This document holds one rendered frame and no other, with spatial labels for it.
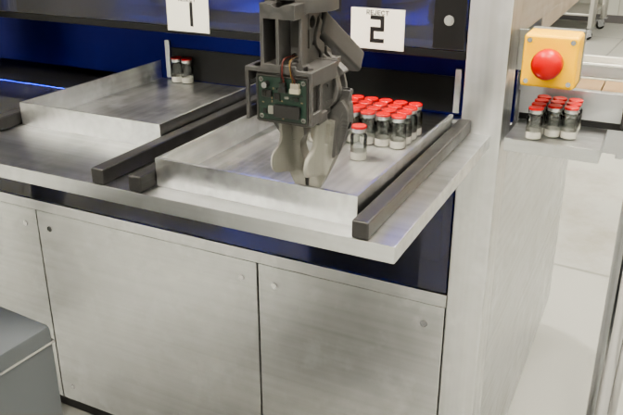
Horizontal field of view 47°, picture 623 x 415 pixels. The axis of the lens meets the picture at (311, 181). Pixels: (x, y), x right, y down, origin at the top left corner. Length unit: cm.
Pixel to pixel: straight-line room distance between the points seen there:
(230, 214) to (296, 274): 52
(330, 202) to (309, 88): 15
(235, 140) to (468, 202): 37
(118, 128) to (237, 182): 29
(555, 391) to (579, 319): 39
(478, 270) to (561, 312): 126
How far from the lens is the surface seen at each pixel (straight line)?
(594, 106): 115
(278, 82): 68
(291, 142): 75
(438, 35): 106
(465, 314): 120
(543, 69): 100
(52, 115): 113
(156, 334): 157
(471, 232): 114
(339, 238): 74
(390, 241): 73
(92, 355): 174
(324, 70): 68
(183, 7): 126
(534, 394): 204
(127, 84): 134
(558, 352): 221
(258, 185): 79
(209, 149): 95
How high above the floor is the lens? 120
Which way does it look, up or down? 21 degrees down
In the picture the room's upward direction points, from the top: straight up
